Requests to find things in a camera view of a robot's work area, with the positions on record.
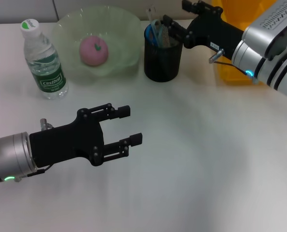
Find blue scissors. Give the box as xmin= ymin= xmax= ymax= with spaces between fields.
xmin=145 ymin=19 xmax=164 ymax=48

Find translucent green fruit bowl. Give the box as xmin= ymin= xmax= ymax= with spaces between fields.
xmin=51 ymin=7 xmax=145 ymax=86

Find clear plastic ruler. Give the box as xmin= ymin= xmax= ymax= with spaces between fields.
xmin=146 ymin=5 xmax=159 ymax=26

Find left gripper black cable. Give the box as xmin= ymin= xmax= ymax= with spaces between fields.
xmin=14 ymin=117 xmax=56 ymax=182

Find pink toy peach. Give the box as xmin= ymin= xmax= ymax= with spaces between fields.
xmin=79 ymin=35 xmax=109 ymax=67

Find yellow plastic bin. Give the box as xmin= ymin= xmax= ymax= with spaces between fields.
xmin=211 ymin=0 xmax=279 ymax=86

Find right gripper grey cable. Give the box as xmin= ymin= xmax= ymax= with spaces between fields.
xmin=208 ymin=48 xmax=259 ymax=85

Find clear green-label water bottle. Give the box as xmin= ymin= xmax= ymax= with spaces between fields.
xmin=20 ymin=18 xmax=69 ymax=100

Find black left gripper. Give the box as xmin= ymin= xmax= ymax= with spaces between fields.
xmin=29 ymin=103 xmax=143 ymax=168

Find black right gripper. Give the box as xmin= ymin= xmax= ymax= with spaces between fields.
xmin=162 ymin=0 xmax=245 ymax=61

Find black mesh pen holder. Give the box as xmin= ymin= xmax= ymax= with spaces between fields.
xmin=143 ymin=20 xmax=184 ymax=83

